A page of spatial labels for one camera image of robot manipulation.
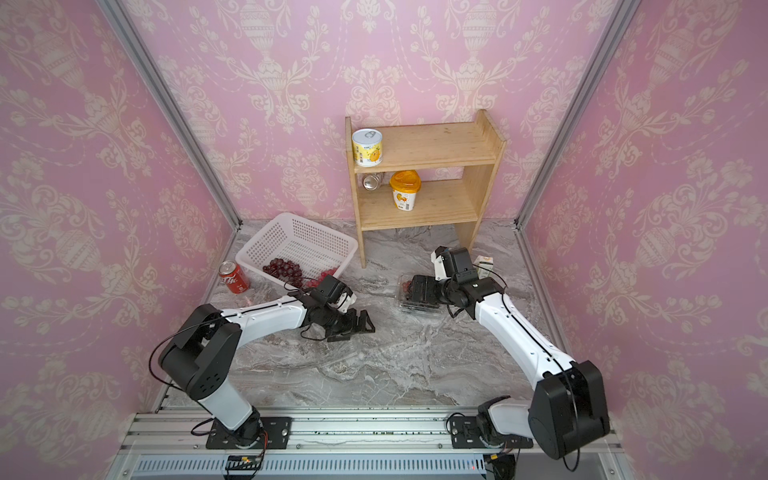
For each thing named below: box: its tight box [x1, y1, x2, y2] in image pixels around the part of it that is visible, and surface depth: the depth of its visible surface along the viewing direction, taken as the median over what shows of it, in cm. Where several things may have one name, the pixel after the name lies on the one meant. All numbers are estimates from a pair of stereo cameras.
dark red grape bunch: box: [262, 258, 303, 288], surface depth 102 cm
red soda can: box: [218, 260, 250, 295], surface depth 96 cm
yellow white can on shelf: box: [352, 128, 383, 168], surface depth 74 cm
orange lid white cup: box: [389, 170, 422, 212], surface depth 91 cm
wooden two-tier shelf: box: [345, 109, 508, 269], surface depth 87 cm
